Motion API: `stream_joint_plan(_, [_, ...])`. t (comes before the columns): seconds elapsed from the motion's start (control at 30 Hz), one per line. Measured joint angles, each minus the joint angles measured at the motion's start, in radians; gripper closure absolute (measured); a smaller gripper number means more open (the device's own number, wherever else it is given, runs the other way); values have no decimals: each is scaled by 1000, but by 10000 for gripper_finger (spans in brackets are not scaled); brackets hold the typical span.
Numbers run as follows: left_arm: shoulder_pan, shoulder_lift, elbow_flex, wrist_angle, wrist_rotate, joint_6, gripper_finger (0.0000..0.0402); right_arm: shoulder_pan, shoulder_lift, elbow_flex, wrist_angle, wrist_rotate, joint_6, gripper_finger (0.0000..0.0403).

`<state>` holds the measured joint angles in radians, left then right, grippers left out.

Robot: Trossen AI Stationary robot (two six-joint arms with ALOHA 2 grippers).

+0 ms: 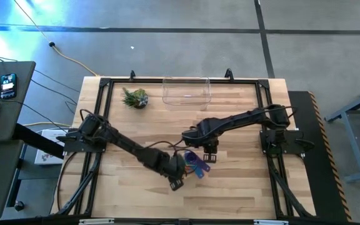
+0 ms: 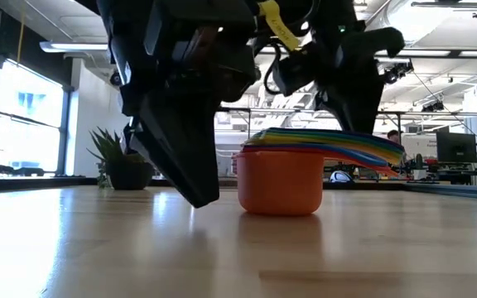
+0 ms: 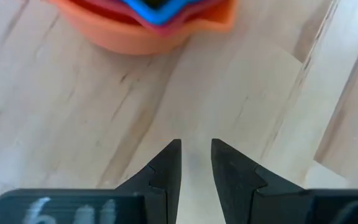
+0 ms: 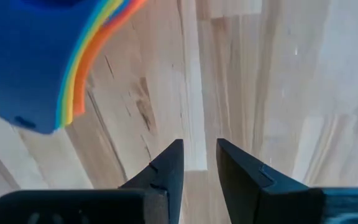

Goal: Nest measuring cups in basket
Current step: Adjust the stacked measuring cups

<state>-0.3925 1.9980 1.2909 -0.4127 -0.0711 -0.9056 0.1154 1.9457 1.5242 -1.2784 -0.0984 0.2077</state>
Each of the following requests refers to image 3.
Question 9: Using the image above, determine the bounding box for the blue measuring cup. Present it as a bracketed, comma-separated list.
[121, 0, 204, 26]

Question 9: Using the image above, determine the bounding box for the red measuring cup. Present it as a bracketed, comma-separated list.
[70, 0, 226, 35]

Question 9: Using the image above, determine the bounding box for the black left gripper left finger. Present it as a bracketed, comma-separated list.
[116, 139, 183, 224]

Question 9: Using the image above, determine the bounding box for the orange measuring cup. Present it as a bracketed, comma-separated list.
[47, 0, 239, 56]

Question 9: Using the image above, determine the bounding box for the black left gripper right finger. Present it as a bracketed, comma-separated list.
[211, 139, 310, 224]

